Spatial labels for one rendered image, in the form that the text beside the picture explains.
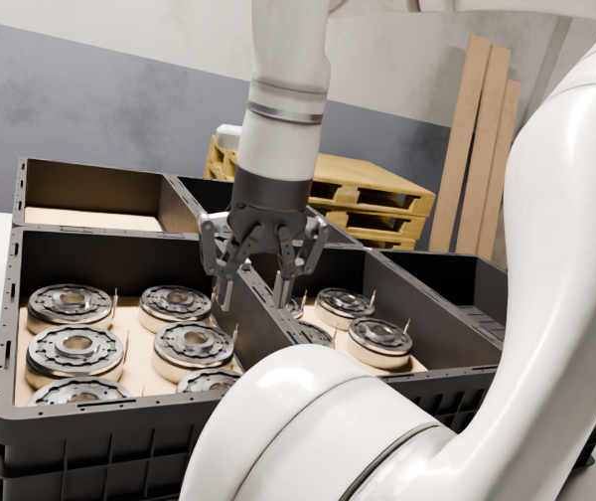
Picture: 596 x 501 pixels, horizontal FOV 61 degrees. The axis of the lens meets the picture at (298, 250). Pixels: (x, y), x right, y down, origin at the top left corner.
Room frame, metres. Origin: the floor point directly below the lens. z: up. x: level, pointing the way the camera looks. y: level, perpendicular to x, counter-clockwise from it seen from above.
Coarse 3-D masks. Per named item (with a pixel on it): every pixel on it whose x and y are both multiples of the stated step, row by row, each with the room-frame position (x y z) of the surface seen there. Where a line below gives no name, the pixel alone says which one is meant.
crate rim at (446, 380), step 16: (224, 240) 0.78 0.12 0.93; (256, 272) 0.67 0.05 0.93; (400, 272) 0.83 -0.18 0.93; (416, 288) 0.77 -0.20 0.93; (288, 320) 0.55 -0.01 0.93; (464, 320) 0.69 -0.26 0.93; (304, 336) 0.52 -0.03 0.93; (480, 336) 0.65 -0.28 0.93; (464, 368) 0.54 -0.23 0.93; (480, 368) 0.55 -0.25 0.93; (496, 368) 0.56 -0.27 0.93; (400, 384) 0.47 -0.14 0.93; (416, 384) 0.49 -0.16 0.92; (432, 384) 0.50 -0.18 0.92; (448, 384) 0.51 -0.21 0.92; (464, 384) 0.53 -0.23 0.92; (480, 384) 0.54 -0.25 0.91
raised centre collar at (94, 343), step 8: (64, 336) 0.50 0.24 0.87; (72, 336) 0.50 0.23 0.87; (80, 336) 0.51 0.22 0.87; (88, 336) 0.51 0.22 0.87; (56, 344) 0.48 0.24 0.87; (64, 344) 0.49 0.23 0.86; (96, 344) 0.50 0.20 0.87; (64, 352) 0.47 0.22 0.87; (72, 352) 0.47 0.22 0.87; (80, 352) 0.48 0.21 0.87; (88, 352) 0.48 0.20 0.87; (96, 352) 0.49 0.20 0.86
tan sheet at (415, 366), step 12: (300, 300) 0.84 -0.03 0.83; (312, 300) 0.85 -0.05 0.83; (312, 312) 0.80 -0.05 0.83; (324, 324) 0.76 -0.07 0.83; (336, 336) 0.73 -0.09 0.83; (336, 348) 0.69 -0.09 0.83; (408, 360) 0.71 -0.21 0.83; (372, 372) 0.65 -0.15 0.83; (384, 372) 0.66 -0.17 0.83; (396, 372) 0.67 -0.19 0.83; (408, 372) 0.68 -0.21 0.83
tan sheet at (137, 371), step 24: (24, 312) 0.58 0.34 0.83; (120, 312) 0.64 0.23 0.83; (24, 336) 0.53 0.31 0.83; (120, 336) 0.58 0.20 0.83; (144, 336) 0.60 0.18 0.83; (24, 360) 0.49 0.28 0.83; (144, 360) 0.54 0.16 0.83; (24, 384) 0.45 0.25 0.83; (120, 384) 0.49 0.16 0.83; (144, 384) 0.50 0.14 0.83; (168, 384) 0.51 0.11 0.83
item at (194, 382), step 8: (192, 376) 0.49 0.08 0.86; (200, 376) 0.50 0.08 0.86; (208, 376) 0.50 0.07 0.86; (216, 376) 0.50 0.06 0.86; (224, 376) 0.51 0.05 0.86; (232, 376) 0.51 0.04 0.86; (240, 376) 0.51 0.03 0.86; (184, 384) 0.47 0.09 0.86; (192, 384) 0.48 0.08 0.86; (200, 384) 0.48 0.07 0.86; (176, 392) 0.46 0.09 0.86; (184, 392) 0.46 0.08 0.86
